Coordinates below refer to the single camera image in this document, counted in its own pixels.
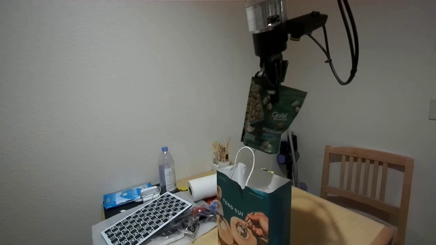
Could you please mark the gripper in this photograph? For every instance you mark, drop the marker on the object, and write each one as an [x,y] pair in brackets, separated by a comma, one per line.
[269,42]

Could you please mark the green snack packet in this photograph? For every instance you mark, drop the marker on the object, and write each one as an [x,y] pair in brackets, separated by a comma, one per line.
[272,126]

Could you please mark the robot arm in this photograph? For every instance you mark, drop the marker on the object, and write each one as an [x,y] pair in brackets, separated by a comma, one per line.
[265,15]

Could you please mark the green paper bag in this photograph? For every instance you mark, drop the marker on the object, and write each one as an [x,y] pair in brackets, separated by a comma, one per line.
[253,211]

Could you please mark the clear plastic bag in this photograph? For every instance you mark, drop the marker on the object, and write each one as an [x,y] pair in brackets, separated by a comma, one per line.
[196,219]

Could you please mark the blue wipes packet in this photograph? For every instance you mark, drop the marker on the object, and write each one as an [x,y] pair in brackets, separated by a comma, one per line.
[124,196]

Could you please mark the stick vacuum cleaner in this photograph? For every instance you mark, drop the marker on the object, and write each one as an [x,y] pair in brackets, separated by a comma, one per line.
[290,156]

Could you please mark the reed diffuser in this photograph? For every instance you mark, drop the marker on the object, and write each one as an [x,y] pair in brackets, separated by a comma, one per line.
[222,154]

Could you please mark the paper towel roll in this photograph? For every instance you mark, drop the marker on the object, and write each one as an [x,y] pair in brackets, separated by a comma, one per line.
[202,187]

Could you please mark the clear water bottle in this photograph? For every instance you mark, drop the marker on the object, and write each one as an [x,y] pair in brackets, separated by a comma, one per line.
[167,173]

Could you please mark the wooden chair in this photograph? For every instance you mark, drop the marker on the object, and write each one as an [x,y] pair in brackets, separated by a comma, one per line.
[368,190]

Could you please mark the white keyboard with black keys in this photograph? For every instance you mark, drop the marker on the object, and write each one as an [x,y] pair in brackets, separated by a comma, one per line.
[146,219]

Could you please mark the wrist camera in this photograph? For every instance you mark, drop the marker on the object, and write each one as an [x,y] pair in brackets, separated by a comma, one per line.
[308,22]

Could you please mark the wall switch plate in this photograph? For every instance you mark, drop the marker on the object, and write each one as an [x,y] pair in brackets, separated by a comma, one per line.
[432,109]

